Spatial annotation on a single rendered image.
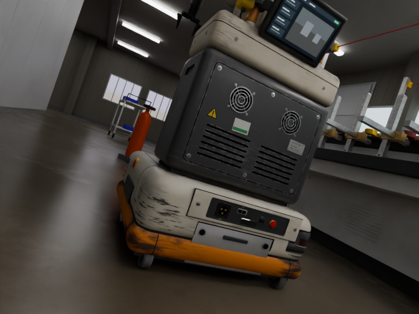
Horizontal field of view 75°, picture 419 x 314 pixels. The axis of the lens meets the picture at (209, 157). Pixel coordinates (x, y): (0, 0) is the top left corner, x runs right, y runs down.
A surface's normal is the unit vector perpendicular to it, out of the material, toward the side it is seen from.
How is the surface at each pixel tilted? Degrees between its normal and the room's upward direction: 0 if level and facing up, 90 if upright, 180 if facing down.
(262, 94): 90
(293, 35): 115
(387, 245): 90
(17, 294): 0
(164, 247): 84
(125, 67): 90
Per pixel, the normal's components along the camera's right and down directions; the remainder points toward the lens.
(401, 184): -0.87, -0.30
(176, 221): 0.36, 0.14
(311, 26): 0.18, 0.52
